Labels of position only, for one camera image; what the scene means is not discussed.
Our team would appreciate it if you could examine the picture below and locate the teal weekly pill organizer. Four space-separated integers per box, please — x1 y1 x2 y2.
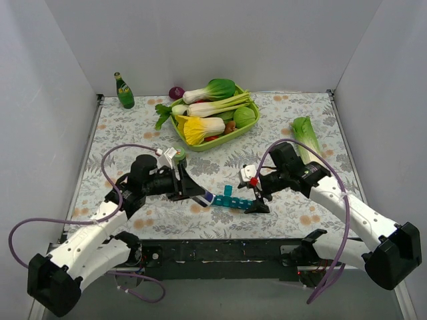
211 185 253 210

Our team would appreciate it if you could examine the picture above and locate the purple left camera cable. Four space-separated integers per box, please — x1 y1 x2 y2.
8 143 166 303

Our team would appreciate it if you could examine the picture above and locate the lime green plastic basket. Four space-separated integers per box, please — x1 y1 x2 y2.
171 85 260 152

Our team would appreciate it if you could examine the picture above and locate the celery stalk toy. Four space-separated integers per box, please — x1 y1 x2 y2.
155 91 251 130

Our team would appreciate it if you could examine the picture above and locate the round green cabbage toy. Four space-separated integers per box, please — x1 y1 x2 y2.
233 107 256 129

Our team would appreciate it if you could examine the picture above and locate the floral table mat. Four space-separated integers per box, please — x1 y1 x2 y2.
69 93 360 239

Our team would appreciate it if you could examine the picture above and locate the napa cabbage toy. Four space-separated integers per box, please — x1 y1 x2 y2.
291 116 322 165

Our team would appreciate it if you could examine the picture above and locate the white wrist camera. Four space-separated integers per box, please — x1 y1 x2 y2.
238 165 259 189
155 147 177 169

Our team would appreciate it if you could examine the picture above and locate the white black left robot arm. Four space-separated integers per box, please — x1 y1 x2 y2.
27 150 214 317

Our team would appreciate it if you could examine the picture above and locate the yellow bok choy toy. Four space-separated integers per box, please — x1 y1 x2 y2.
175 115 226 145

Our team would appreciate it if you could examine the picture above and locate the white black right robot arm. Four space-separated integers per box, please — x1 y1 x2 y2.
239 141 422 290

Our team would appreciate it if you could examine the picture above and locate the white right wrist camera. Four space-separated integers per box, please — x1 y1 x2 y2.
238 165 259 189

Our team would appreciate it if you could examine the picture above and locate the green lidded small bottle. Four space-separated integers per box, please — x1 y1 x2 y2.
173 145 187 167

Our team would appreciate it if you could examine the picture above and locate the green bok choy toy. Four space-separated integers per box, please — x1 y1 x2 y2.
182 79 236 105

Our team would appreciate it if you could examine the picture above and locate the brown mushroom toy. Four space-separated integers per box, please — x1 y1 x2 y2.
224 121 236 135

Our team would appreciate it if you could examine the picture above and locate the purple onion toy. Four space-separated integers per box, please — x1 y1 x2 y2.
168 87 185 100

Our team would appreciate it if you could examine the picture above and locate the white pill bottle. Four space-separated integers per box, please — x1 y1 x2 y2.
191 191 215 207

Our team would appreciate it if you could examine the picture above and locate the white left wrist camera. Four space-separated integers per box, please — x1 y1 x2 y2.
155 147 177 169

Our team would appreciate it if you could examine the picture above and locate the red pepper toy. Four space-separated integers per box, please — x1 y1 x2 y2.
204 135 220 142

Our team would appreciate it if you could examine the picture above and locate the black front mounting rail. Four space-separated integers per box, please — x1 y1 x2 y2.
103 237 338 284

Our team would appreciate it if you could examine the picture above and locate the green glass bottle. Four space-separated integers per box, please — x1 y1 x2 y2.
114 72 135 109

